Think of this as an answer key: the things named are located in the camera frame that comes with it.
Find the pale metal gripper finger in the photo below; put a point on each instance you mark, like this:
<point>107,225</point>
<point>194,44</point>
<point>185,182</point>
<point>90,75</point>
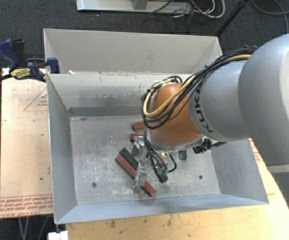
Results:
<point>137,147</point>
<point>140,175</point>

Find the dark green flat block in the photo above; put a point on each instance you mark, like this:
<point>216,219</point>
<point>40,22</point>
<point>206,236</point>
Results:
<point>130,157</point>

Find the long red-brown flat block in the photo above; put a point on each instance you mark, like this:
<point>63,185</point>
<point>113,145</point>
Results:
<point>125,166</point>

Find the grey metal bin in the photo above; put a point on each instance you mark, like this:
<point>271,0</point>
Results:
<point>102,159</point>

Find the brown cardboard board, red print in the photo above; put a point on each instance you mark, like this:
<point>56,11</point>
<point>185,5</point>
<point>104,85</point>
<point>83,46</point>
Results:
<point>24,144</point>

